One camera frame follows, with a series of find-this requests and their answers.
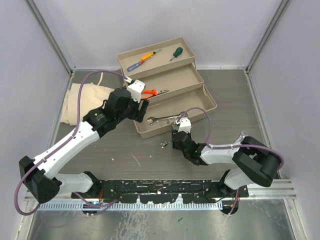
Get orange handled pliers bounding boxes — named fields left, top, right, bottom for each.
left=141, top=89, right=169, bottom=100

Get small silver wrench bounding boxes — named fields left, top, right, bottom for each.
left=160, top=141, right=172, bottom=148

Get large silver wrench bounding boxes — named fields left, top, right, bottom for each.
left=146, top=112, right=189, bottom=126

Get brown translucent toolbox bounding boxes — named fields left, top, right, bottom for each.
left=117, top=37, right=217, bottom=139

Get yellow handled tool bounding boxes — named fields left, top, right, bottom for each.
left=141, top=49, right=162, bottom=62

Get green handled screwdriver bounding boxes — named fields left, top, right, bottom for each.
left=169, top=47, right=183, bottom=62

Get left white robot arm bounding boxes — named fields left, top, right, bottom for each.
left=19, top=80, right=149, bottom=204

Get silver wrench near right arm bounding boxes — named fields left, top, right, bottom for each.
left=235, top=131, right=248, bottom=143

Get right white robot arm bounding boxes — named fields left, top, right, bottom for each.
left=172, top=117, right=284, bottom=197

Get beige cloth bag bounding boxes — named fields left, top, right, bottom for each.
left=59, top=72, right=114, bottom=126

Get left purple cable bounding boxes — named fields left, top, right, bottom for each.
left=13, top=69, right=132, bottom=227

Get purple cable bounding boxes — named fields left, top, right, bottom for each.
left=174, top=106, right=285, bottom=216
left=13, top=69, right=132, bottom=227

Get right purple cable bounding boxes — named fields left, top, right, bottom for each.
left=174, top=106, right=285, bottom=216

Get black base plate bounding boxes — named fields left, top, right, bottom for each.
left=81, top=180, right=236, bottom=204

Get slotted cable duct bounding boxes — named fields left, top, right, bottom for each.
left=38, top=201, right=223, bottom=211

